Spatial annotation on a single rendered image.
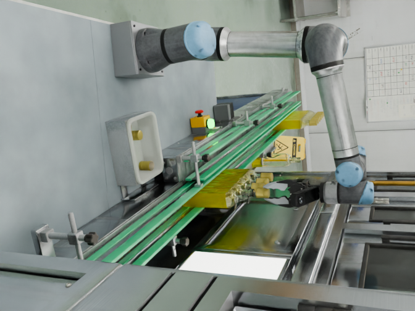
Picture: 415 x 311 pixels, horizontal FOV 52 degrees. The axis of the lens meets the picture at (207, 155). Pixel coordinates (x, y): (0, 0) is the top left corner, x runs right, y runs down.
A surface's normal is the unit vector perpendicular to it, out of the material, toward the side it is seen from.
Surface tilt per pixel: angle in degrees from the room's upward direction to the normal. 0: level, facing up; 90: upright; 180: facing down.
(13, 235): 0
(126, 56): 90
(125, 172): 90
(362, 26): 90
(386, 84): 90
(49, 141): 0
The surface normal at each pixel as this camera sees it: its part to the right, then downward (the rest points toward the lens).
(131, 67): -0.41, 0.13
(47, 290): -0.14, -0.96
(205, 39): 0.85, -0.05
